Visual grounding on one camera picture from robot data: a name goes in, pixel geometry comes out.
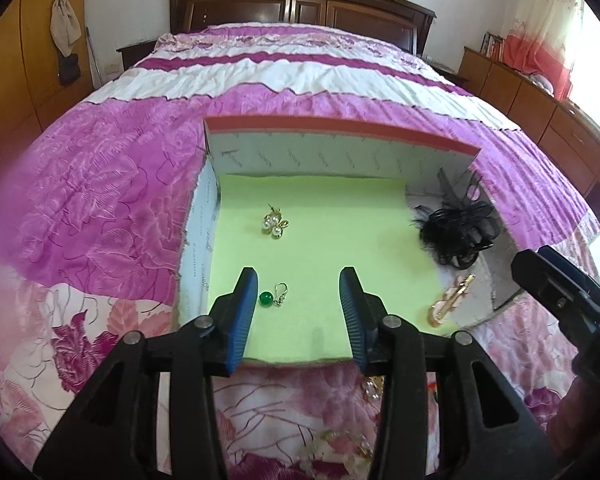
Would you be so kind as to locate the low wooden cabinet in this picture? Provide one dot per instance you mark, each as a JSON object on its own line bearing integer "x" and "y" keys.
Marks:
{"x": 563, "y": 133}

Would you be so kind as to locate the red floral curtain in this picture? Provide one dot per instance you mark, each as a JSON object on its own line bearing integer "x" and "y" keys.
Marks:
{"x": 539, "y": 40}

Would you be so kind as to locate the gold flower earring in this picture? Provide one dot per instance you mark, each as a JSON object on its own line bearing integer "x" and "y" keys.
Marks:
{"x": 373, "y": 389}

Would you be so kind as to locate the pink flower gold hair clip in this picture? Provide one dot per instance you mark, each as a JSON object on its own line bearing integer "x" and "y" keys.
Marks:
{"x": 440, "y": 311}

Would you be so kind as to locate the black hanging bag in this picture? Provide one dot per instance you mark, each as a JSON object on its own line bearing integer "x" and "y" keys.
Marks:
{"x": 68, "y": 69}

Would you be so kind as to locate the gold pearl cluster earring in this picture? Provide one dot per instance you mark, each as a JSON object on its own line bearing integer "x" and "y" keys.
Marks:
{"x": 274, "y": 224}

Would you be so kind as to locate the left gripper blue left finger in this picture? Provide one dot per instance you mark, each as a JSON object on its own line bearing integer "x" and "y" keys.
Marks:
{"x": 109, "y": 431}

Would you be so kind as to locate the beige hanging bag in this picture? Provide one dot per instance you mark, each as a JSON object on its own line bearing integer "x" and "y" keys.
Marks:
{"x": 65, "y": 27}

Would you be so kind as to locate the green bead earring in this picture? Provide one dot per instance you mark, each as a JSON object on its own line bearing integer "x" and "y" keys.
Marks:
{"x": 274, "y": 297}

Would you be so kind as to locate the wooden wardrobe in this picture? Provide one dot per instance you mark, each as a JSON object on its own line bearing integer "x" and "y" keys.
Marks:
{"x": 31, "y": 95}

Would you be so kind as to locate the dark wooden nightstand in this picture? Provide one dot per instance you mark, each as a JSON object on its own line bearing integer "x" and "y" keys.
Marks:
{"x": 134, "y": 53}

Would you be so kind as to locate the red cardboard shoe box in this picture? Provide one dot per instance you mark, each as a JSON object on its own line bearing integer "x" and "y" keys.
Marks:
{"x": 268, "y": 146}

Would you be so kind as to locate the dark wooden headboard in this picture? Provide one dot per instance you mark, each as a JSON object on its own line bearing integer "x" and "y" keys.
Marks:
{"x": 399, "y": 22}

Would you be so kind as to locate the black feather hair accessory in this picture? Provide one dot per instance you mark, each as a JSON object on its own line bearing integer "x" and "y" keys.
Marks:
{"x": 462, "y": 227}

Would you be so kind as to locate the light green foam sheet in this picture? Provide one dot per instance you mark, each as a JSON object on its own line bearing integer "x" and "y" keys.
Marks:
{"x": 333, "y": 222}

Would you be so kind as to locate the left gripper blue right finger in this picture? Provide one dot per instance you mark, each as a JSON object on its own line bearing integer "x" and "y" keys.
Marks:
{"x": 486, "y": 430}

